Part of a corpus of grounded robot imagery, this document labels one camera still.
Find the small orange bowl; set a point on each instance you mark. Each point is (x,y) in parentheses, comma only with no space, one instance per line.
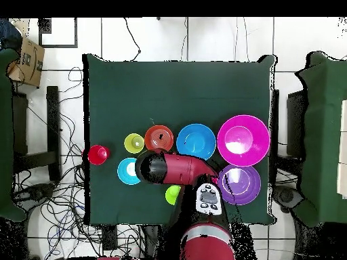
(158,135)

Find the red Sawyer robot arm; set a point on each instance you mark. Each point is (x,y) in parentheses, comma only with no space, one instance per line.
(179,169)

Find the large blue bowl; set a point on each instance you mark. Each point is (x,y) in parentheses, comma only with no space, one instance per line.
(196,140)

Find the yellow cup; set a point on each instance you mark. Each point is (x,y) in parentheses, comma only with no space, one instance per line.
(132,143)

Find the green cup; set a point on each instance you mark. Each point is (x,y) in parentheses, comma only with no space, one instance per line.
(171,195)

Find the dark green table cloth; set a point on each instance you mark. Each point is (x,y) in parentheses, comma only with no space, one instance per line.
(176,89)

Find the small light blue bowl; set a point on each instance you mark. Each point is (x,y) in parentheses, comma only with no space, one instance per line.
(126,172)

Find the large pink bowl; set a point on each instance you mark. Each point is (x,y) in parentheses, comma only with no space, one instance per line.
(244,151)

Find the red cup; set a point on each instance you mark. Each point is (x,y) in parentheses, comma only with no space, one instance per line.
(96,155)

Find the large purple bowl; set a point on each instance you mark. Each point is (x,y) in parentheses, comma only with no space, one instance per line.
(241,195)

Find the black power strip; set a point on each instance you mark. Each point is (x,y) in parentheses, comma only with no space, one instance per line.
(109,238)

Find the black stand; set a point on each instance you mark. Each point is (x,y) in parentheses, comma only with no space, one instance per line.
(52,122)
(295,122)

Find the green covered side table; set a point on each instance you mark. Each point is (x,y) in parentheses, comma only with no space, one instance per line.
(325,135)
(5,135)

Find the cardboard box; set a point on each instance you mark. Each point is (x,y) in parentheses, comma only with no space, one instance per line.
(27,62)

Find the dark blue fabric item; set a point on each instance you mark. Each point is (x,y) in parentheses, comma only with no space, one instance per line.
(9,35)

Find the black pedestal leg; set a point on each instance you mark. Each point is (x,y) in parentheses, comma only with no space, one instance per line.
(38,191)
(287,196)

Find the black floor frame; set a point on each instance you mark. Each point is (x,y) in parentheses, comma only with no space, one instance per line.
(58,46)

